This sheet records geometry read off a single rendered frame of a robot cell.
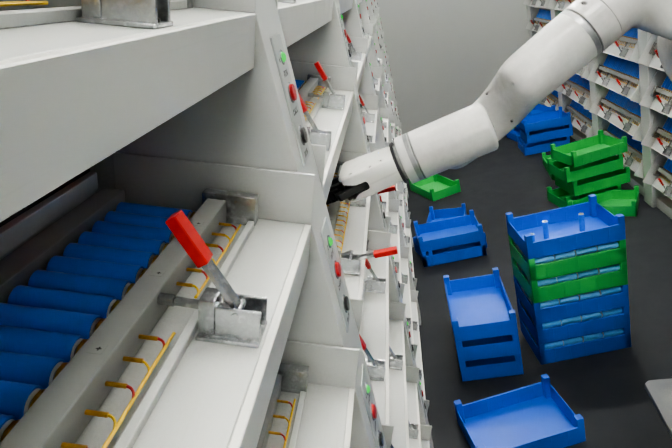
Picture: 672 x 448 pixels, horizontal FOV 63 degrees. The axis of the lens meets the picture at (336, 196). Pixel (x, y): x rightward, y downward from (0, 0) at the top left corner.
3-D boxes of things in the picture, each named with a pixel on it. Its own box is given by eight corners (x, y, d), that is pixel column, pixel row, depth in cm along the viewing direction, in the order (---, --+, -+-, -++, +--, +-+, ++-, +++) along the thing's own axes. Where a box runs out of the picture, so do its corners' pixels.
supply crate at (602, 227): (595, 215, 186) (593, 193, 183) (626, 239, 167) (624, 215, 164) (507, 233, 187) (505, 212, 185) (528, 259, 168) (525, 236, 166)
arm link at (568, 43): (554, 36, 98) (423, 146, 104) (566, 0, 83) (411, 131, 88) (589, 72, 96) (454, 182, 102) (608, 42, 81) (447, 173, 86)
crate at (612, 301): (599, 276, 194) (598, 256, 191) (629, 306, 175) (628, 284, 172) (515, 293, 195) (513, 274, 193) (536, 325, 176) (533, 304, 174)
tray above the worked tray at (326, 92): (351, 112, 119) (358, 46, 113) (319, 226, 62) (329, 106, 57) (259, 102, 120) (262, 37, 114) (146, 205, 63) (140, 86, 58)
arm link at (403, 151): (406, 126, 96) (390, 133, 96) (407, 140, 87) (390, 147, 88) (424, 168, 98) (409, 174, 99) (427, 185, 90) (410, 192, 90)
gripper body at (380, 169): (396, 133, 97) (339, 157, 99) (396, 149, 87) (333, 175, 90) (412, 170, 99) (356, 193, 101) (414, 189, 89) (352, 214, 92)
